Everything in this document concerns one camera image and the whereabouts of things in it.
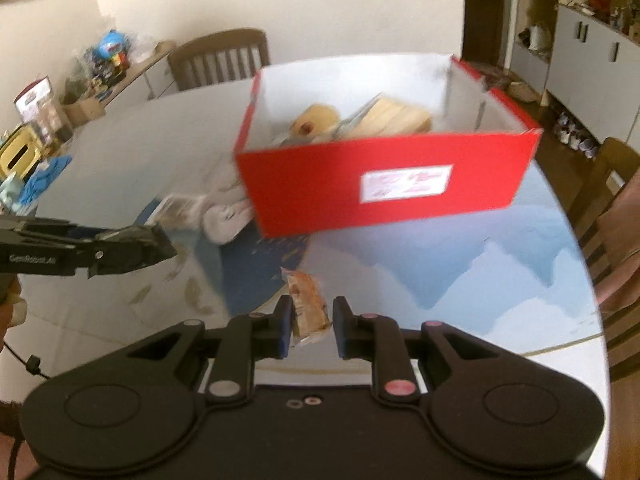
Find orange snack packet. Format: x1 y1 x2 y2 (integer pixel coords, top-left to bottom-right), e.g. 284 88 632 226
281 268 332 348

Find white socks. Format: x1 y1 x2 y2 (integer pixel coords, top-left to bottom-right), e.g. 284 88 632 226
201 162 254 246

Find red cardboard box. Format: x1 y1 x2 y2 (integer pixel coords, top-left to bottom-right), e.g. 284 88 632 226
234 53 542 237

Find bagged bread slice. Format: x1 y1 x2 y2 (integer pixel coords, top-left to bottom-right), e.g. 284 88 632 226
342 96 433 139

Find yellow pig plush toy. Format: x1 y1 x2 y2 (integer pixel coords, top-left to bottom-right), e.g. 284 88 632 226
290 103 341 138

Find blue cloth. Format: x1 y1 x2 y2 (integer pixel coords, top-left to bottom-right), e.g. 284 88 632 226
18 155 73 205

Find wooden side shelf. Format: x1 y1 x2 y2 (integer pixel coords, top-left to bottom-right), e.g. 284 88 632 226
62 39 179 126

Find brown wooden chair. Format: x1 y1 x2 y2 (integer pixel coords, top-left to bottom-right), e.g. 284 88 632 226
168 28 270 91

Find white storage cabinet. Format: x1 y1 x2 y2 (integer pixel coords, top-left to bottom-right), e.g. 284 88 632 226
509 0 639 148

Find white tote bag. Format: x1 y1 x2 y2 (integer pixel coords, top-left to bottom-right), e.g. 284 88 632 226
528 22 552 53

